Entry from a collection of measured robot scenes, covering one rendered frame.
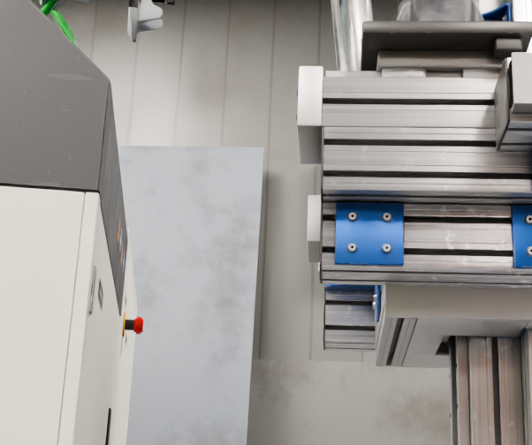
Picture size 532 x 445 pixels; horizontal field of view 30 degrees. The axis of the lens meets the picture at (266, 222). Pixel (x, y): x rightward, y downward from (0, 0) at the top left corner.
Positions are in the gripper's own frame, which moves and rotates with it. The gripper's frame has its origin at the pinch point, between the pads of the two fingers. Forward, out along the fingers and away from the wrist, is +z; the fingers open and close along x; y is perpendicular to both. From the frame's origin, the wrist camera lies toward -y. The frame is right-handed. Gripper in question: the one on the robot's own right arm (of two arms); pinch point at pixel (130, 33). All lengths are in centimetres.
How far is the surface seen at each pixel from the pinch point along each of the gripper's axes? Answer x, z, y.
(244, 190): 213, -54, 34
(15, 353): -34, 64, -7
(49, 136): -34.4, 35.1, -6.3
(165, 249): 215, -27, 5
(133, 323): 44, 41, 3
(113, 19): 239, -140, -27
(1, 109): -34.4, 31.8, -12.8
